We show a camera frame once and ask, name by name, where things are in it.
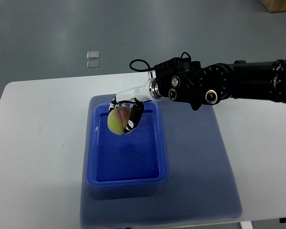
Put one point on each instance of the green and red peach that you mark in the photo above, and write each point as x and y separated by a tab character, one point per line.
119	122

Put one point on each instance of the metal floor plate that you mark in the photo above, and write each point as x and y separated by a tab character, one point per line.
92	55
93	64

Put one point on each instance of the upper metal floor plate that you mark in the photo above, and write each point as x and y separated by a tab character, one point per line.
92	55

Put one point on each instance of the blue plastic tray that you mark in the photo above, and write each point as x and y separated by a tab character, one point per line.
122	160

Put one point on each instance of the lower metal floor plate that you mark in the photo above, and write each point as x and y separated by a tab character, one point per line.
93	64

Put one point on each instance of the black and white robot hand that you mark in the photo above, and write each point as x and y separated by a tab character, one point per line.
134	98

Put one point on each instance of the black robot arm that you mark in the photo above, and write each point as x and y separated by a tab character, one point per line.
182	80

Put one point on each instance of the blue-grey textured mat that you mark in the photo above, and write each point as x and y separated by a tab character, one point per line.
199	185

